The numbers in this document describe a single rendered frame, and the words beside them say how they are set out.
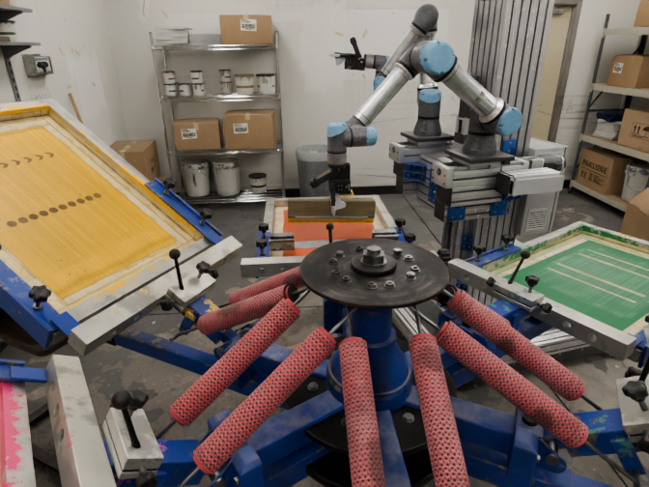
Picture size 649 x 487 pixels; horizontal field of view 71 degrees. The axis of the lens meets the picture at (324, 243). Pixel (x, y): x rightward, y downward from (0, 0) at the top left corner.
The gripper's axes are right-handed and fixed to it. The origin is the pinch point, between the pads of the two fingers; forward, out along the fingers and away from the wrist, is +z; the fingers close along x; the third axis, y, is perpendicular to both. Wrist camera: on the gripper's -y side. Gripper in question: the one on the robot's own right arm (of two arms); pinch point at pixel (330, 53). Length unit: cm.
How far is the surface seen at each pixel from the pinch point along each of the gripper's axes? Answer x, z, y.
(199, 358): -179, 6, 70
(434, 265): -189, -50, 26
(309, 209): -104, -10, 52
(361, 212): -99, -31, 52
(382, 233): -103, -41, 59
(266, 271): -141, -3, 62
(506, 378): -207, -63, 36
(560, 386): -199, -77, 43
